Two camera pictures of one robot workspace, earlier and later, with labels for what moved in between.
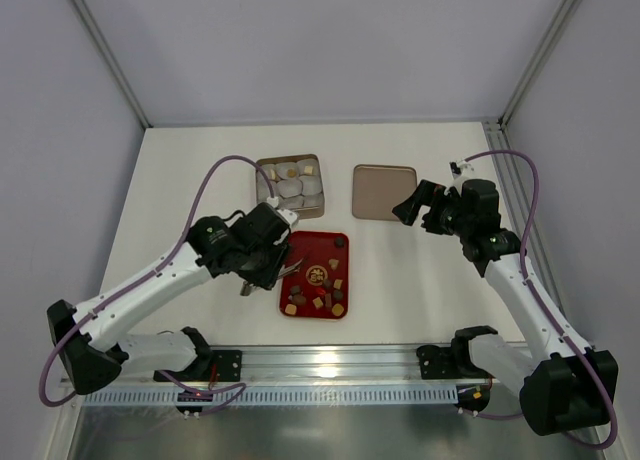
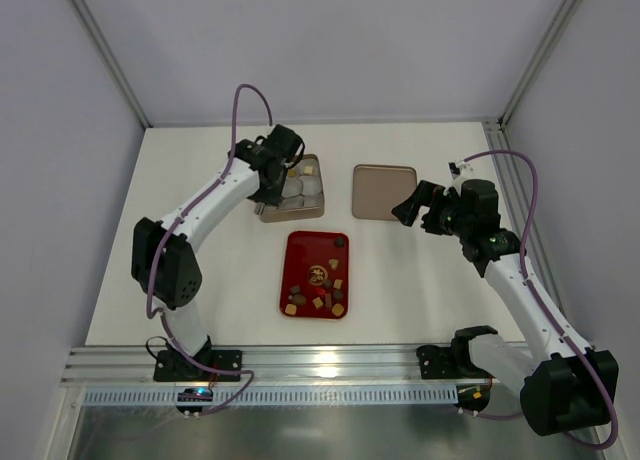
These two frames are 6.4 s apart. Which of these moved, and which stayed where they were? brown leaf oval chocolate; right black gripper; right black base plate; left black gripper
Moved: left black gripper
Stayed: right black base plate; brown leaf oval chocolate; right black gripper
